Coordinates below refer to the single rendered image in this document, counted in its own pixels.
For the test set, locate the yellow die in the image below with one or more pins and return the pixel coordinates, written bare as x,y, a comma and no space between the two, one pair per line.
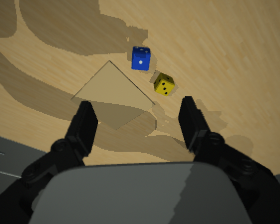
163,84

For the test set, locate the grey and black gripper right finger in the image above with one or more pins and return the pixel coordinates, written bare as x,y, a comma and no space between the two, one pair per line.
209,147

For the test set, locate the blue die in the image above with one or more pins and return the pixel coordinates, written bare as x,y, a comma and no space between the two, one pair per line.
140,58

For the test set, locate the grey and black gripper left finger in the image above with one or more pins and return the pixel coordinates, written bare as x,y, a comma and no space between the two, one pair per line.
68,152

